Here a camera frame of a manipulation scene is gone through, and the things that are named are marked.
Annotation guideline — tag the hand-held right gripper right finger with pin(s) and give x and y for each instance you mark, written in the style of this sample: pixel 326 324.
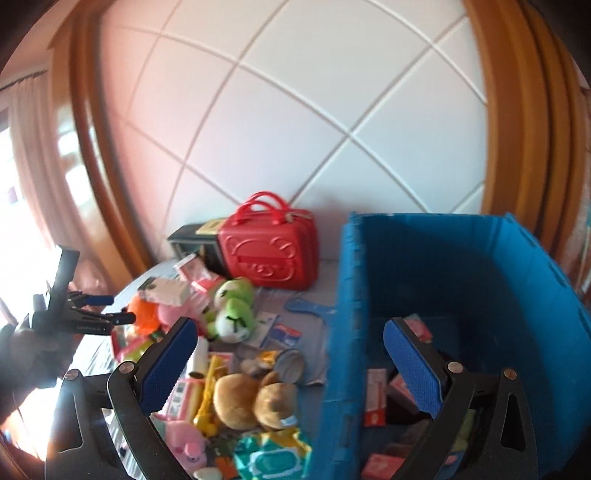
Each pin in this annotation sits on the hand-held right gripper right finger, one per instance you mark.
pixel 411 364

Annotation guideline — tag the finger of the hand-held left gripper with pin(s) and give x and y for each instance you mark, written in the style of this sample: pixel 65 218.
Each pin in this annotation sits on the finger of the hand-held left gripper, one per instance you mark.
pixel 122 318
pixel 99 300

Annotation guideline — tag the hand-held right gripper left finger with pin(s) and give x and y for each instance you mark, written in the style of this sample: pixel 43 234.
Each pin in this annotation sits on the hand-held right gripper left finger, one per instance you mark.
pixel 168 364

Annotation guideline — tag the dark red box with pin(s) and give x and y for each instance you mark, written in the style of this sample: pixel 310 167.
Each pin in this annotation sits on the dark red box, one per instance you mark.
pixel 400 392

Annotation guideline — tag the blue plastic crate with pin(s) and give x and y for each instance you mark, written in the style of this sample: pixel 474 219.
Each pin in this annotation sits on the blue plastic crate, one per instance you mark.
pixel 461 277

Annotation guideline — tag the person's left hand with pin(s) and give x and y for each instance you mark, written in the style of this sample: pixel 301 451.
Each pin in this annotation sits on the person's left hand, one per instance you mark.
pixel 32 355

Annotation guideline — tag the orange plush toy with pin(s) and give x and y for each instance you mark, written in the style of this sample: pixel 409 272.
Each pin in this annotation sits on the orange plush toy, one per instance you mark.
pixel 143 316

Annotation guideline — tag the white plastic tube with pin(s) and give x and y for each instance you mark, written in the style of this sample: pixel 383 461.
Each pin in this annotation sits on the white plastic tube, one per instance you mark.
pixel 199 355

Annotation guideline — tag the pink white box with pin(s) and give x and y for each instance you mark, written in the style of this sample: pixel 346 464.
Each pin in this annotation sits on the pink white box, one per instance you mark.
pixel 184 399

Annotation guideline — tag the white green-print box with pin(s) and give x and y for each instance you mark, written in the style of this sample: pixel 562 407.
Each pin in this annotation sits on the white green-print box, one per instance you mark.
pixel 164 290

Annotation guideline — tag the yellow plastic toy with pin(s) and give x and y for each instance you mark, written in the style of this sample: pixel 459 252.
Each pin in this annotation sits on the yellow plastic toy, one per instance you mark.
pixel 210 397

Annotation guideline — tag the pink pig plush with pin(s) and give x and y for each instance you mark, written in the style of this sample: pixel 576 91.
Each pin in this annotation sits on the pink pig plush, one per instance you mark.
pixel 184 443

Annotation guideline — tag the green white frog plush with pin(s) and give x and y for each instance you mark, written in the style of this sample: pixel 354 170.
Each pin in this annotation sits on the green white frog plush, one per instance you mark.
pixel 233 309

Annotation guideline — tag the pink clear packet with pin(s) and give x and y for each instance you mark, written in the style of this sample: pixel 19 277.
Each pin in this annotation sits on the pink clear packet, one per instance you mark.
pixel 198 277

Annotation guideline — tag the brown bear plush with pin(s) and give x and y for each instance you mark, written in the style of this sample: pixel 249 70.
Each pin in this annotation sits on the brown bear plush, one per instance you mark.
pixel 249 397

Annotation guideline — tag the white card packet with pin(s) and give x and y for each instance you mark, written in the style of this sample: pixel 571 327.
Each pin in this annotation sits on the white card packet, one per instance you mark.
pixel 264 328

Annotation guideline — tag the black gift box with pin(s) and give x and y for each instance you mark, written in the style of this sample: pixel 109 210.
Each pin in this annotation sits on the black gift box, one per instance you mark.
pixel 189 240

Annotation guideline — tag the blue plastic boomerang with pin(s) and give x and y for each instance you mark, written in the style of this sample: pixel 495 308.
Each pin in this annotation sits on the blue plastic boomerang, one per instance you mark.
pixel 309 307

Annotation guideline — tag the metal tin can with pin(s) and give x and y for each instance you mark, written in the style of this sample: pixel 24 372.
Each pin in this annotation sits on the metal tin can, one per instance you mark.
pixel 291 367

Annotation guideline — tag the red blue card packet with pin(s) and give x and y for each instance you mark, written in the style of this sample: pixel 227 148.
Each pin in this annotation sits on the red blue card packet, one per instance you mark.
pixel 286 336

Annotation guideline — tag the green wet wipes pack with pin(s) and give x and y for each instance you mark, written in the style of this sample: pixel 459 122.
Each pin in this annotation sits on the green wet wipes pack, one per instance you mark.
pixel 272 457

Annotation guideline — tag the red bear suitcase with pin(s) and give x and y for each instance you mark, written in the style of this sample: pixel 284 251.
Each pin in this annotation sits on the red bear suitcase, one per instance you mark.
pixel 268 254

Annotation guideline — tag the pink curtain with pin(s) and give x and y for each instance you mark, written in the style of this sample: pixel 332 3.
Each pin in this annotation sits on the pink curtain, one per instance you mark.
pixel 32 161

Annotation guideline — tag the wooden partition screen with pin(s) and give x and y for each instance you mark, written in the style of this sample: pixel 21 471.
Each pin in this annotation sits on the wooden partition screen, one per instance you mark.
pixel 521 115

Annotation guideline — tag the wooden wall trim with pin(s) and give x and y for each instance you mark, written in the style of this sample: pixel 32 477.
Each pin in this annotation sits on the wooden wall trim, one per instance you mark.
pixel 83 138

